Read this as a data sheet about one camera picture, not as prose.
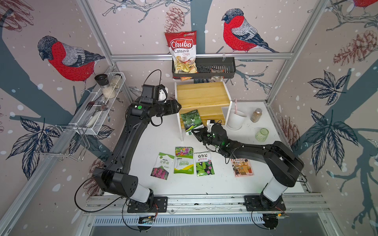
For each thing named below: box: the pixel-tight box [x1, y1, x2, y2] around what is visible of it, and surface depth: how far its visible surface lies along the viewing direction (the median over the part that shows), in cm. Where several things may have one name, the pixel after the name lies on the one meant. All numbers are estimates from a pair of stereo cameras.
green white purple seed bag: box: [150, 151, 175, 181], surface depth 88 cm
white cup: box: [226, 109, 248, 131], surface depth 98 cm
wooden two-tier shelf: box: [174, 78, 233, 142], surface depth 80 cm
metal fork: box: [84, 92, 104, 112], surface depth 71 cm
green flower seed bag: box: [173, 146, 195, 175], surface depth 90 cm
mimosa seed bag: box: [193, 151, 215, 177], surface depth 89 cm
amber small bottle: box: [250, 108, 263, 123], surface depth 105 cm
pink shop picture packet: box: [230, 158, 255, 178], surface depth 87 cm
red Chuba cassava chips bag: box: [164, 30, 198, 74], surface depth 85 cm
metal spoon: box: [91, 103, 109, 117], surface depth 72 cm
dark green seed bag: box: [180, 109, 205, 136], surface depth 90 cm
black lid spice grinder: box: [94, 73, 117, 99], surface depth 77 cm
